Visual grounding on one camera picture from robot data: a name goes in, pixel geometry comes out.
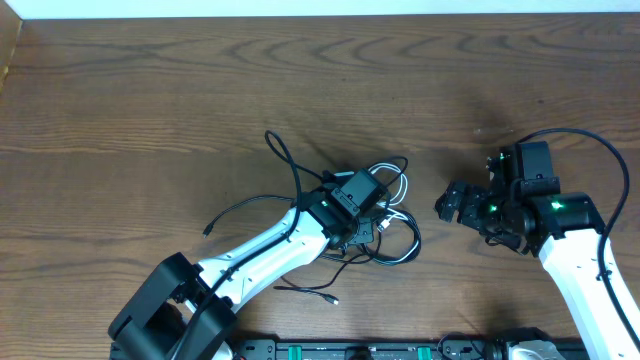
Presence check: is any white cable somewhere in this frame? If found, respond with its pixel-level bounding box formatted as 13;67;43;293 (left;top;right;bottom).
367;162;421;264

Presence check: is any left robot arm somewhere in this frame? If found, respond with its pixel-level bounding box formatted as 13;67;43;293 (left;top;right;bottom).
108;169;388;360

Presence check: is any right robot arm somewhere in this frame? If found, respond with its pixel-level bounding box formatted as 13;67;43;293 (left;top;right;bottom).
434;142;639;359

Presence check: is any wooden side panel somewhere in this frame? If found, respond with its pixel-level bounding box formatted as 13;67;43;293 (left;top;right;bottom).
0;0;23;88

